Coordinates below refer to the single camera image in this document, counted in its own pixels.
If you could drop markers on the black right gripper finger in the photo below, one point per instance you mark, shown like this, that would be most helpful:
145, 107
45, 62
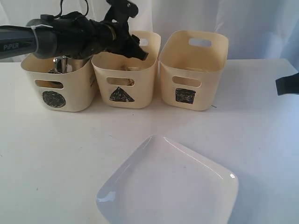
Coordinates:
288, 85

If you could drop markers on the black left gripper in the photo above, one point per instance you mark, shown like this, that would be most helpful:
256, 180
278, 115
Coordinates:
114, 37

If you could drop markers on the steel mug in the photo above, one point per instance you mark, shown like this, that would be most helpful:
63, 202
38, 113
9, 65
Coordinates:
63, 64

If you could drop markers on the white square plate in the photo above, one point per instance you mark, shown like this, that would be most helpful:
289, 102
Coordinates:
164, 182

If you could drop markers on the stainless steel bowl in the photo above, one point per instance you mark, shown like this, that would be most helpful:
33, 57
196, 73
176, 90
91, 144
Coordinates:
53, 71

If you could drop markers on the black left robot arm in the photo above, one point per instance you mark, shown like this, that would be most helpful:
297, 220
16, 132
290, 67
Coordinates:
73, 36

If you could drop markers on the cream bin with triangle mark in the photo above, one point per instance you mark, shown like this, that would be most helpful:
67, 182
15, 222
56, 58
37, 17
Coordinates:
111, 73

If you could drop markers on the cream bin with square mark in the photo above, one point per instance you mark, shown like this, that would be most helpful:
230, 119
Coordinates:
191, 64

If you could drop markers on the cream bin with circle mark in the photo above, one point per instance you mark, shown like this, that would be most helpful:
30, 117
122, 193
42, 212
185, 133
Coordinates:
69, 92

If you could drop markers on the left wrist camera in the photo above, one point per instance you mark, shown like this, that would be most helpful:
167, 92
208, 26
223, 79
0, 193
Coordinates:
121, 10

